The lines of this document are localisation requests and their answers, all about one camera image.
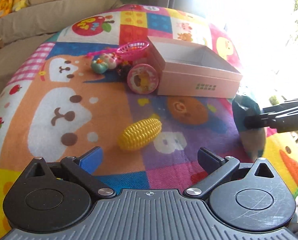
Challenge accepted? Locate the pink cardboard box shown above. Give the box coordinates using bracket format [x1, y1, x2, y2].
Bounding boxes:
[147, 36, 242, 99]

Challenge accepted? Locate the pink plastic toy strainer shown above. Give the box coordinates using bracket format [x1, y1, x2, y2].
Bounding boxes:
[86, 41, 150, 61]

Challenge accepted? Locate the beige sofa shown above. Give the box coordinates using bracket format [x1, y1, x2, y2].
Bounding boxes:
[0, 0, 122, 94]

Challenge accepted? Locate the colourful cartoon play mat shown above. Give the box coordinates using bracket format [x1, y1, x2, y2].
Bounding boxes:
[0, 5, 298, 239]

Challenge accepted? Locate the round pink donut toy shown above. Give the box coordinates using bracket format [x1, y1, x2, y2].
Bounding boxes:
[127, 63, 159, 95]

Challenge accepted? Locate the yellow toy corn cob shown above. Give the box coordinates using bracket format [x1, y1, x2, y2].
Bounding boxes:
[117, 118, 162, 151]

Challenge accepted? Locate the pastel green pink squishy toy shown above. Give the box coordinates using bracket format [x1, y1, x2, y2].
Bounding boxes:
[91, 53, 117, 74]

